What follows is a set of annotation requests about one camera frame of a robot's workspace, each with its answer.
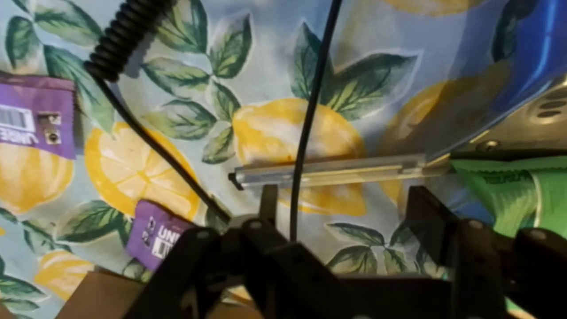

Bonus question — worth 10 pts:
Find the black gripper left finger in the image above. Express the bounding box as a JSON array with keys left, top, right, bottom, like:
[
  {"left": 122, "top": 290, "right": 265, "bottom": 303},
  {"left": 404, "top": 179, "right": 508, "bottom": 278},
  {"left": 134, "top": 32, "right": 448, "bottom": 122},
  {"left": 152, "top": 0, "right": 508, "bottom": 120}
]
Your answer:
[{"left": 122, "top": 182, "right": 356, "bottom": 319}]

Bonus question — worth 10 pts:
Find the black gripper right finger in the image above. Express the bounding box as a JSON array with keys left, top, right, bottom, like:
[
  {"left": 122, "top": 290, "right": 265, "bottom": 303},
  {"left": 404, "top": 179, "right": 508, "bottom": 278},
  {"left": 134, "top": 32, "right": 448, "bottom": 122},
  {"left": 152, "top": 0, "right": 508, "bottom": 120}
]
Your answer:
[{"left": 405, "top": 184, "right": 567, "bottom": 319}]

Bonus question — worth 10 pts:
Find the black cable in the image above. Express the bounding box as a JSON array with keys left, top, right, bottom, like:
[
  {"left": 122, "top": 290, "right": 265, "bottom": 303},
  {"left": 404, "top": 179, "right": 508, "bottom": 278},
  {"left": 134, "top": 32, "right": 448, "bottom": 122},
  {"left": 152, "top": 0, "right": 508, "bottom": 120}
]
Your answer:
[{"left": 85, "top": 0, "right": 345, "bottom": 242}]

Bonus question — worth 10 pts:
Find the green plastic object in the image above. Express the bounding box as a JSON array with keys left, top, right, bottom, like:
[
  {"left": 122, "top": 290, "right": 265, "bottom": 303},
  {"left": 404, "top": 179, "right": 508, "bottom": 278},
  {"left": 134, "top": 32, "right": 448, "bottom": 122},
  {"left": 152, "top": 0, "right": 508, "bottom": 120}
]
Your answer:
[{"left": 448, "top": 154, "right": 567, "bottom": 239}]

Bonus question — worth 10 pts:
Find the lemon print tablecloth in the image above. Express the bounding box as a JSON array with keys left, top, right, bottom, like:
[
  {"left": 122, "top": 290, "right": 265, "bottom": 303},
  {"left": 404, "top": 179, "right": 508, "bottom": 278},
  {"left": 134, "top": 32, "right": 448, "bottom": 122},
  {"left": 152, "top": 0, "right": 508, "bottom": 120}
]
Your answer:
[{"left": 0, "top": 0, "right": 567, "bottom": 319}]

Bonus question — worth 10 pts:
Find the blue metal hole punch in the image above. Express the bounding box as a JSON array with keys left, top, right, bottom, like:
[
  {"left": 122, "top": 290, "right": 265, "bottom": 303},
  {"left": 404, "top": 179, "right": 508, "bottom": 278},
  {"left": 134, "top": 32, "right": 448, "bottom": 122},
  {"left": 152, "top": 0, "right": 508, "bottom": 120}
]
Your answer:
[{"left": 228, "top": 0, "right": 567, "bottom": 191}]

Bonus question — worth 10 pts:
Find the purple cable label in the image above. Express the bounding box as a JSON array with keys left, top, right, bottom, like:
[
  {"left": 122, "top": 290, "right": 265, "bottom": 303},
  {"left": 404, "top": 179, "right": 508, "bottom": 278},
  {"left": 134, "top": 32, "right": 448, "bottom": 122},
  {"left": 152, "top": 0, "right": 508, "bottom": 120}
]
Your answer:
[
  {"left": 124, "top": 198, "right": 196, "bottom": 273},
  {"left": 0, "top": 72, "right": 79, "bottom": 161}
]

